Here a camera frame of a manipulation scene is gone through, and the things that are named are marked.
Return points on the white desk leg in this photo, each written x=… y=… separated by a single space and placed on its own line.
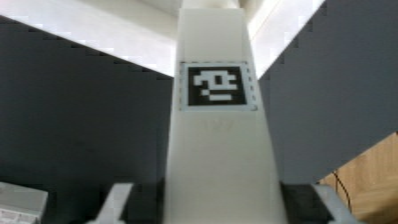
x=222 y=189

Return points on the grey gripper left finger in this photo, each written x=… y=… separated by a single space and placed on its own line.
x=114 y=204

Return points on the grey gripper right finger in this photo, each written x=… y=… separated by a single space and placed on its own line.
x=334 y=205

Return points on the white desk top tray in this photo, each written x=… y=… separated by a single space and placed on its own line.
x=128 y=27

